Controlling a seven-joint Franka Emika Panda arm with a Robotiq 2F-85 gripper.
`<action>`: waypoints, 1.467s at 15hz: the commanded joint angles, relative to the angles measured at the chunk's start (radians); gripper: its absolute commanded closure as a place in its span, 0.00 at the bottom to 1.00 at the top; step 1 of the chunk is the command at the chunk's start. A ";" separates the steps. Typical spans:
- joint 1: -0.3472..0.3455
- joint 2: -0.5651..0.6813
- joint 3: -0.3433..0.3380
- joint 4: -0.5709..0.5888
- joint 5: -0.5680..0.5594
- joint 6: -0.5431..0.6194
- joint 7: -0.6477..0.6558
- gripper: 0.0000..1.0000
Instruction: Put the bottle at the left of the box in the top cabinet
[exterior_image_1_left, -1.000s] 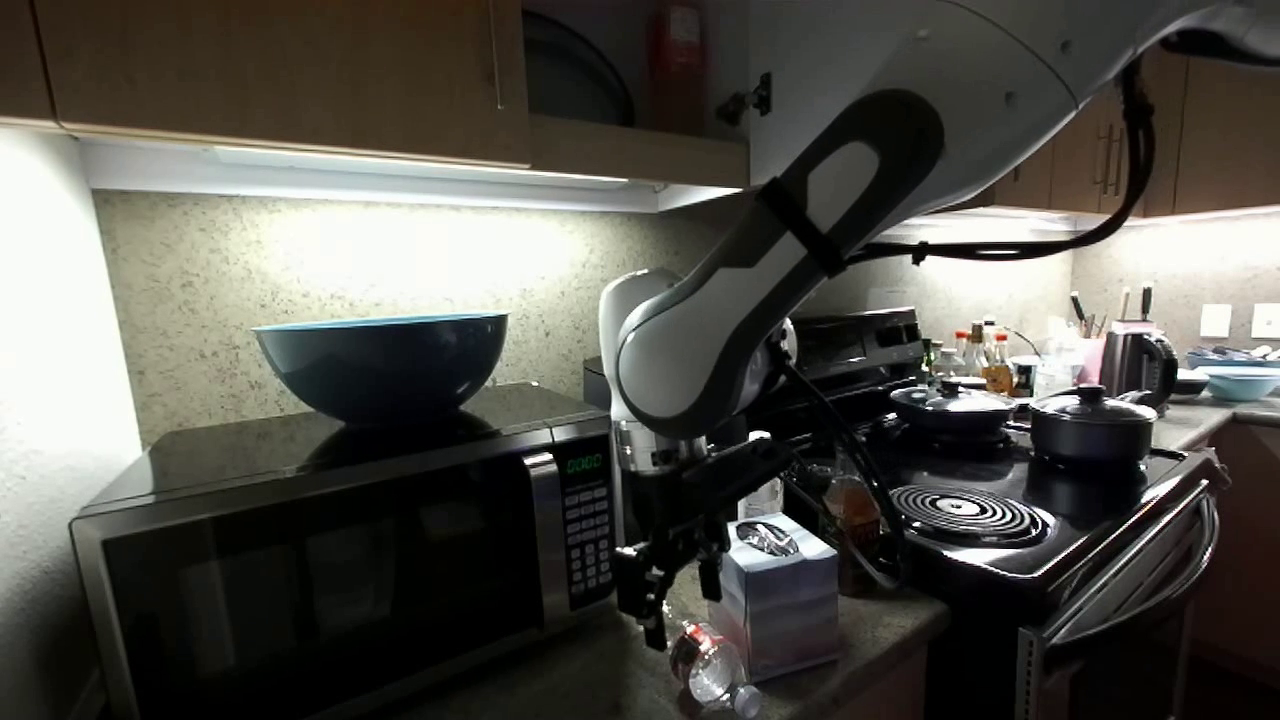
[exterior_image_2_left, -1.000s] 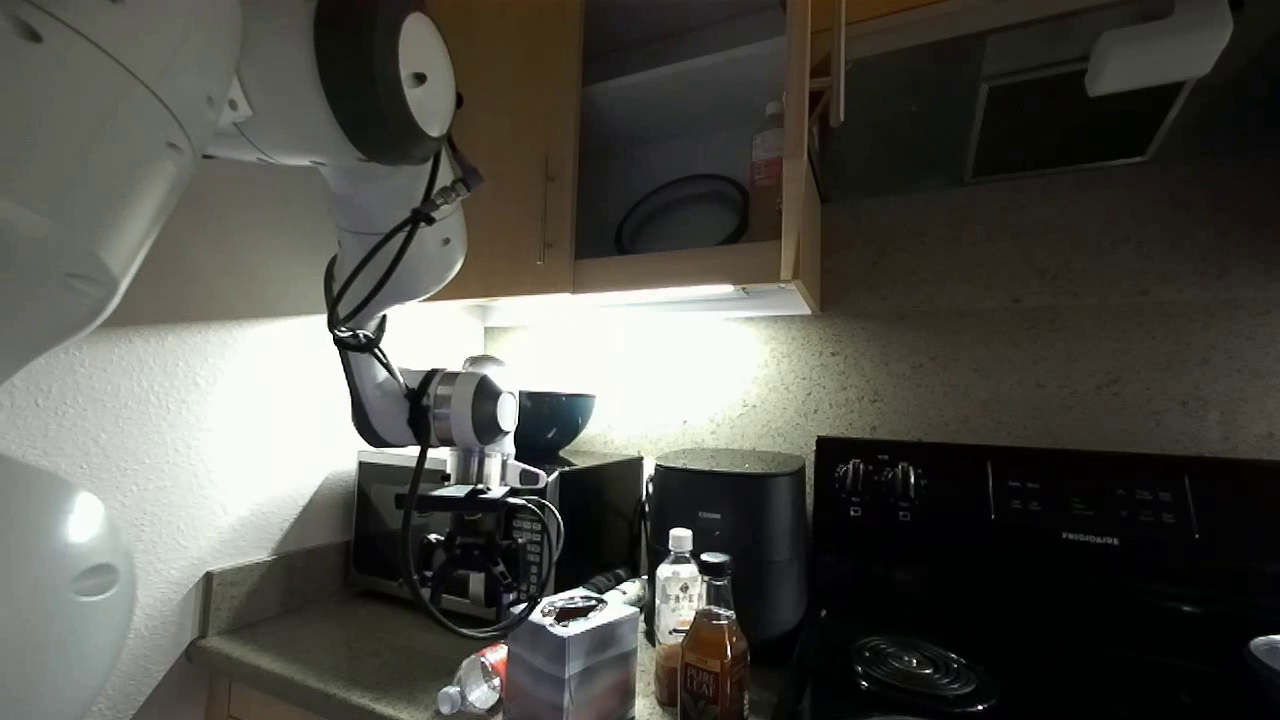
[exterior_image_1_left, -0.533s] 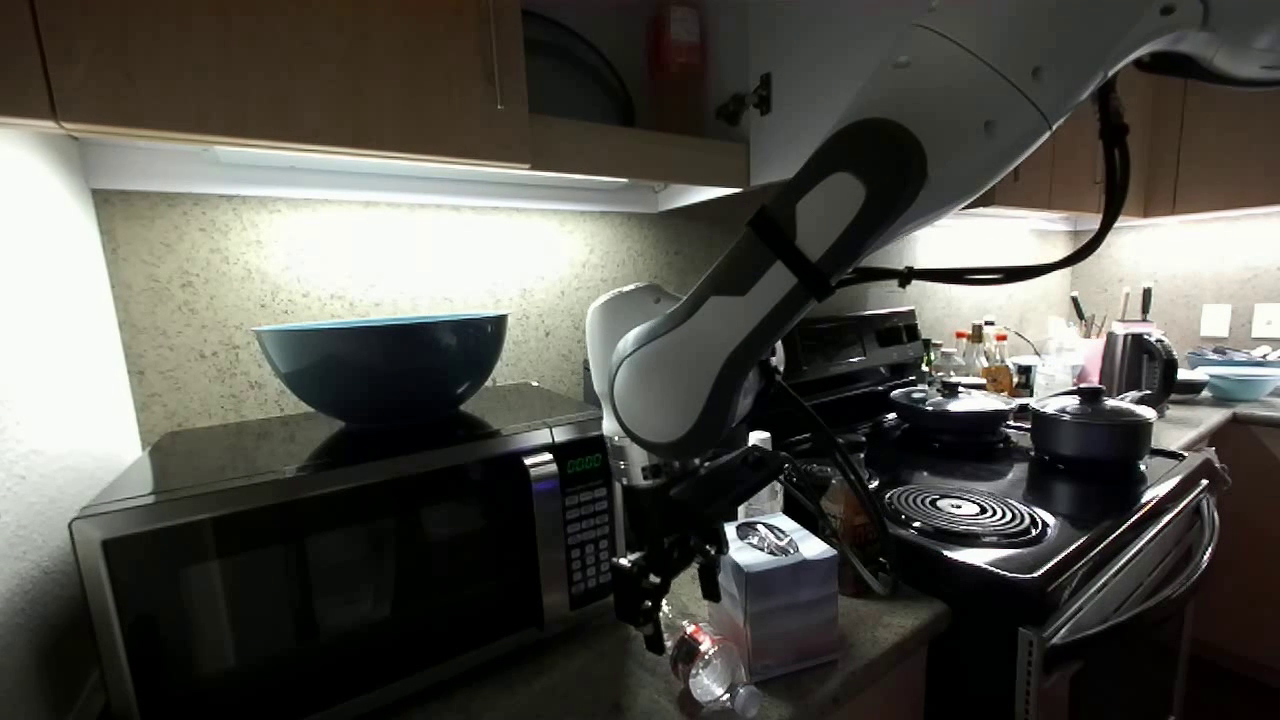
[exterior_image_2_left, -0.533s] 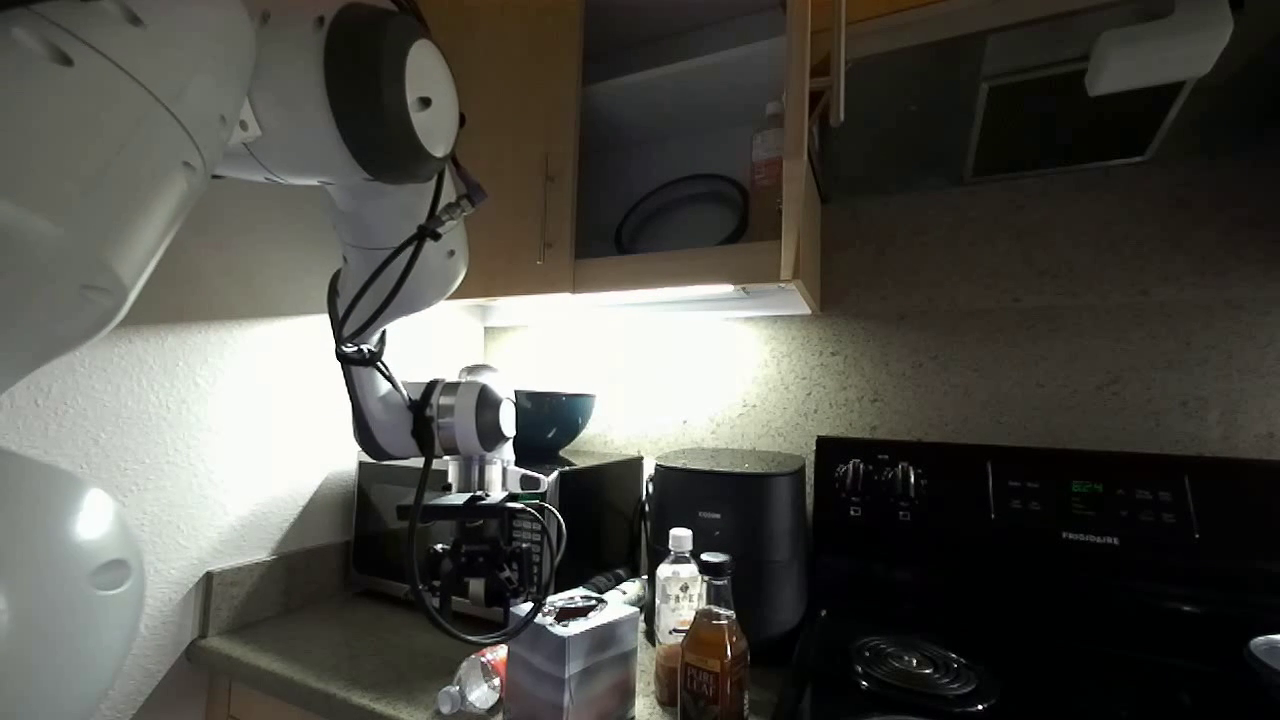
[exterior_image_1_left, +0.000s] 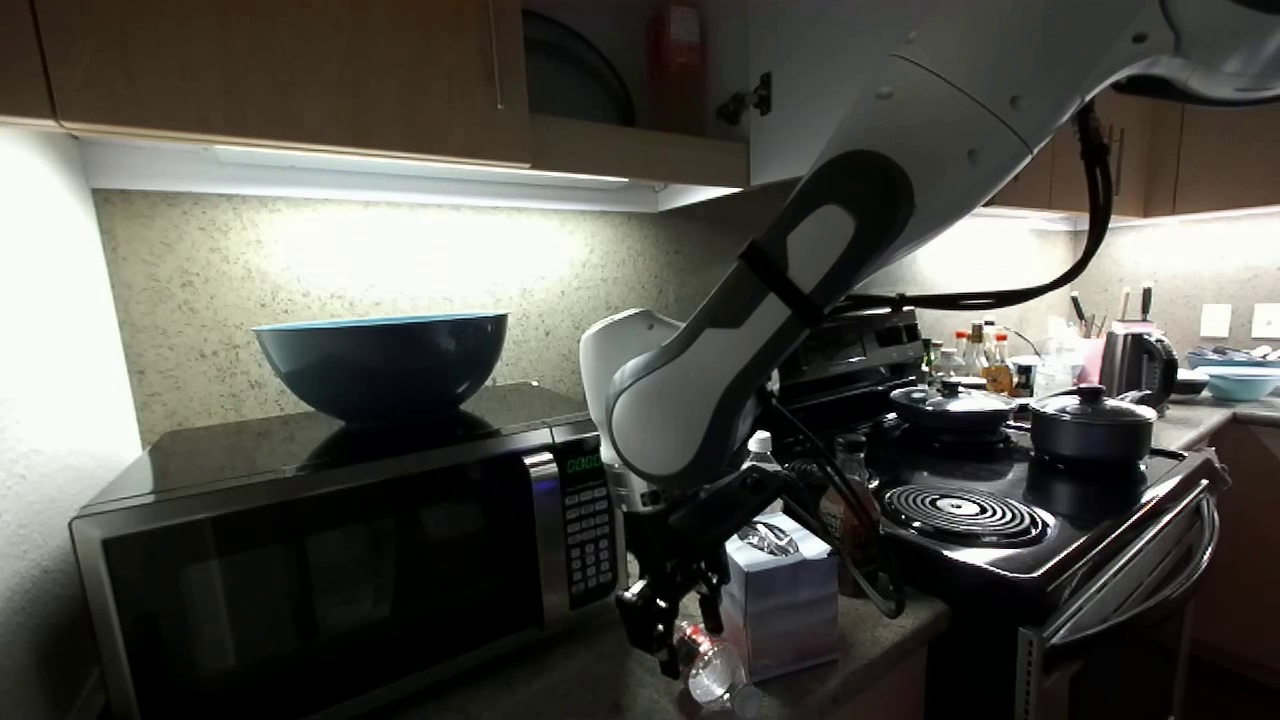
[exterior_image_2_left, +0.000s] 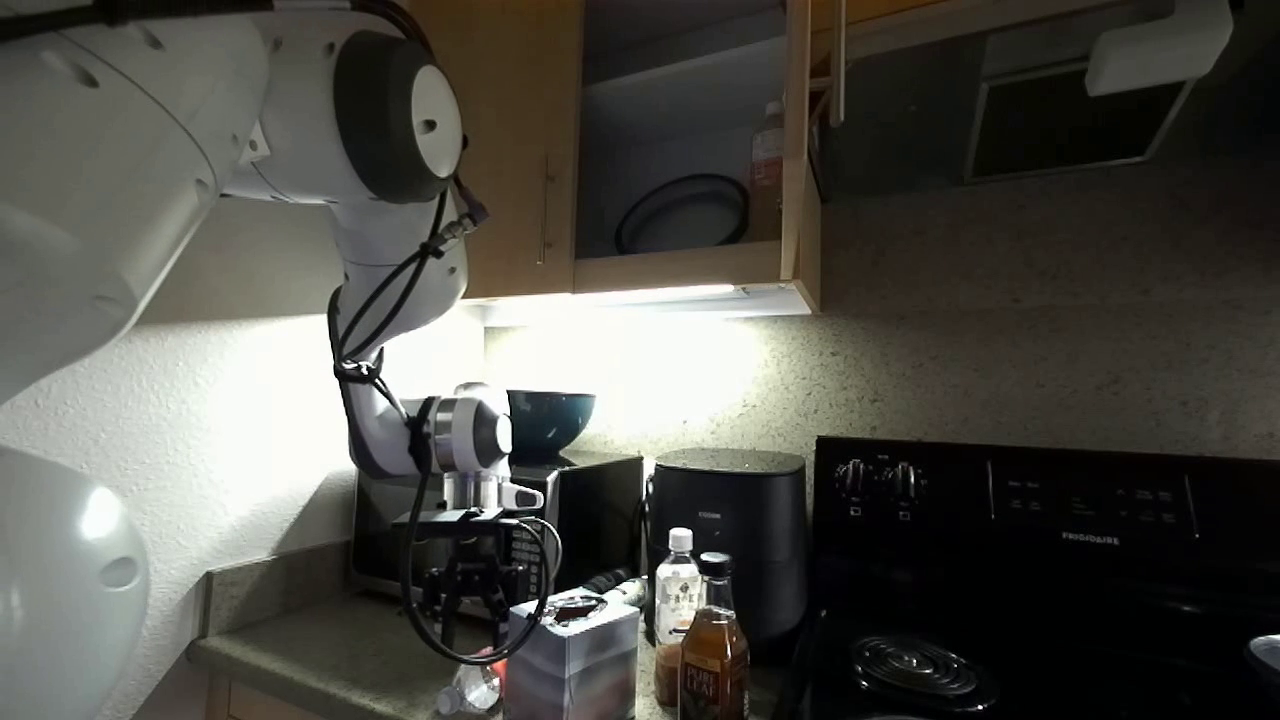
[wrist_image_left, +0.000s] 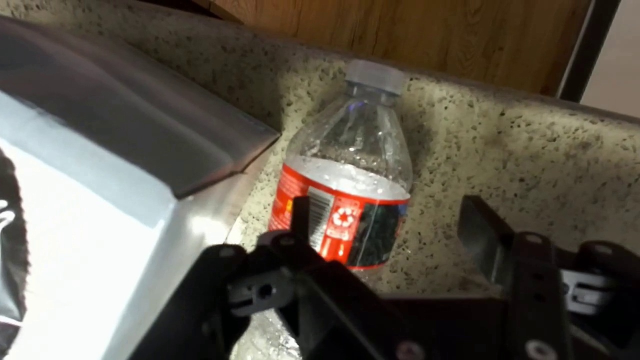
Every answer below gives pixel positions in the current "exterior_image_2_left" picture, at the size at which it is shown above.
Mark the amber glass sauce bottle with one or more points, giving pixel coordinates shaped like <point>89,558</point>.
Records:
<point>713,654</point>

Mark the silver tissue box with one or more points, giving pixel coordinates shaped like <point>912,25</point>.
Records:
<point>573,663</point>

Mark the black electric stove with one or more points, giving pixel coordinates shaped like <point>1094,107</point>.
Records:
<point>978,581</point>

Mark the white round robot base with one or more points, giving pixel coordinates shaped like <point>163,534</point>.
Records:
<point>74,588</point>

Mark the black air fryer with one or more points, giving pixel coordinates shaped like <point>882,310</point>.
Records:
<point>755,511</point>

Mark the stainless steel microwave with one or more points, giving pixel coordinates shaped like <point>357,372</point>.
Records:
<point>588,512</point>

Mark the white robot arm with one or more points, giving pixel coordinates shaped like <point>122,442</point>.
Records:
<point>124,121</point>

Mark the range hood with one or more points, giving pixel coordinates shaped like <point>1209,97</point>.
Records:
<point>1021,97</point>

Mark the clear water bottle white cap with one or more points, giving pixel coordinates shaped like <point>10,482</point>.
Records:
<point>676,588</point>

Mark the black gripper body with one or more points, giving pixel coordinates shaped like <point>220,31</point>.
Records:
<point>469,560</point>

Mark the wooden top cabinet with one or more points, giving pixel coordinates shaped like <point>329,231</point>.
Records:
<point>580,107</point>

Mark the dark blue bowl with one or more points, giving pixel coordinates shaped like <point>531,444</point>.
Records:
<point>547,423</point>

